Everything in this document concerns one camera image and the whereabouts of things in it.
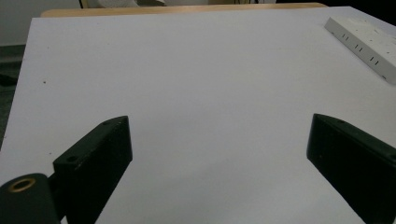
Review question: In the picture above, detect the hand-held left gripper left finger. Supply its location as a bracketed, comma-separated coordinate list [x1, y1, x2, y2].
[52, 115, 134, 224]

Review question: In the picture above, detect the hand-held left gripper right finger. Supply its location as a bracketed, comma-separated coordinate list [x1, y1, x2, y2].
[305, 113, 396, 224]

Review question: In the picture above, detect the white power strip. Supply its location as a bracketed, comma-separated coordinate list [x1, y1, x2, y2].
[323, 16, 396, 86]

